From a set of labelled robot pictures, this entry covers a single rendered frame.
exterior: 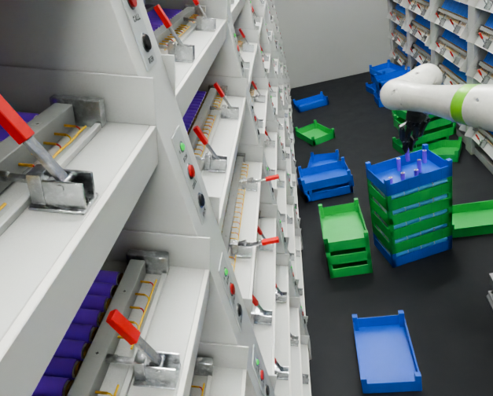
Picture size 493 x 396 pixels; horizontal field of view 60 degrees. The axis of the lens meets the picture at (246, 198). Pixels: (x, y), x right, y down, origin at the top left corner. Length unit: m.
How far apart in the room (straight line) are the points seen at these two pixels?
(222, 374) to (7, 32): 0.52
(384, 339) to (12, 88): 1.61
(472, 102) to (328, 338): 1.07
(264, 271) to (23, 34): 0.83
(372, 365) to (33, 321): 1.59
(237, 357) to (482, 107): 0.91
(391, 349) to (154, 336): 1.42
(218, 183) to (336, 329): 1.26
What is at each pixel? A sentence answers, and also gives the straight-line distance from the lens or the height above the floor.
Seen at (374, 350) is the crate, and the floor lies 0.00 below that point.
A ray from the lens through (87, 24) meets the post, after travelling 0.45.
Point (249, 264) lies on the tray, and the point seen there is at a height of 0.89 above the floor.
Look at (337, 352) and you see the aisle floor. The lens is 1.82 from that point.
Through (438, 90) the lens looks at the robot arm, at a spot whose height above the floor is 0.94.
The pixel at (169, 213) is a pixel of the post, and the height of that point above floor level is 1.18.
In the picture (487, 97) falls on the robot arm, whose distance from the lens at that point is 1.28.
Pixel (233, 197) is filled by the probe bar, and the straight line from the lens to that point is 1.01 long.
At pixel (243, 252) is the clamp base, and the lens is 0.87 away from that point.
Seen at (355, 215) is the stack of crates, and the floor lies 0.16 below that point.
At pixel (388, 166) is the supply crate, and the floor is 0.43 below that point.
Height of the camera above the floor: 1.42
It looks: 29 degrees down
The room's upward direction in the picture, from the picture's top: 16 degrees counter-clockwise
